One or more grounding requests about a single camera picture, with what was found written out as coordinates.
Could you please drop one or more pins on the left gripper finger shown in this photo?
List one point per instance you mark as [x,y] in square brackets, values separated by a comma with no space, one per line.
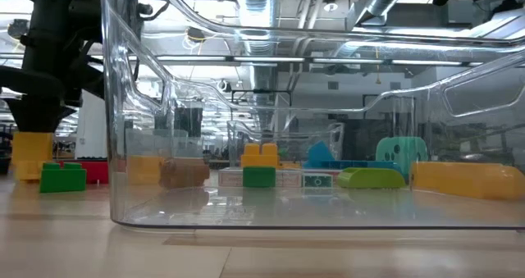
[41,118]

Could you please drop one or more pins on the green long toy brick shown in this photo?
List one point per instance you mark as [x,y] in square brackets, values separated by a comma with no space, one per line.
[61,179]

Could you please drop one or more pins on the red long toy brick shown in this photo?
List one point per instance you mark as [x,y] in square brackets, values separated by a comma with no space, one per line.
[96,172]

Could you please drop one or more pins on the brown toy brick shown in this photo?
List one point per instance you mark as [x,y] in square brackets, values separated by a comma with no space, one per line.
[183,173]

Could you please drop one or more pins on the white card box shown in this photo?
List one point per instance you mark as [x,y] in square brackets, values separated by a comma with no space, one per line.
[229,178]

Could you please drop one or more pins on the yellow two-stud toy brick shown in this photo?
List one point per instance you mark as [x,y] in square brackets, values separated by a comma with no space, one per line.
[259,159]

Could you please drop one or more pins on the small orange toy brick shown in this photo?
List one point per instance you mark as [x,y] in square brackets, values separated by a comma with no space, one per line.
[290,165]

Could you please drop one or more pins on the blue sloped toy brick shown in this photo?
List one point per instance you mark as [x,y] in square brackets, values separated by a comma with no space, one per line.
[320,153]

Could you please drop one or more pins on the large blue toy brick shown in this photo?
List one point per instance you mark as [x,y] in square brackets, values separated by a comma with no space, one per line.
[348,164]

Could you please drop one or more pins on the teal foam die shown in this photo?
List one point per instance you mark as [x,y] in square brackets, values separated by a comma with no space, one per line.
[402,151]

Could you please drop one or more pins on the black ceiling device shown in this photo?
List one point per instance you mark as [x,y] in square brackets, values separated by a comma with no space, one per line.
[195,34]
[17,28]

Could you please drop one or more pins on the white pillar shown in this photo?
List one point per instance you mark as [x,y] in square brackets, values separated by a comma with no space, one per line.
[92,126]

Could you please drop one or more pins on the small dark green brick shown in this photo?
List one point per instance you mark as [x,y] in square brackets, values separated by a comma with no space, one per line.
[258,177]

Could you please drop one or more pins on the large clear plastic bin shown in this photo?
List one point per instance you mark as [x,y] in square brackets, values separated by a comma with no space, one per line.
[262,218]

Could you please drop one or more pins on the round ceiling sensor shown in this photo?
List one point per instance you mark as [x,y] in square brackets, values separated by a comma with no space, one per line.
[330,5]

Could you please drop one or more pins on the lime green rounded brick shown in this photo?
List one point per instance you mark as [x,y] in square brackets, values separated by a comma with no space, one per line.
[369,179]

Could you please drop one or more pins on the silver round ventilation duct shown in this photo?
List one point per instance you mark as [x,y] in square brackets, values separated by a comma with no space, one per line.
[258,24]

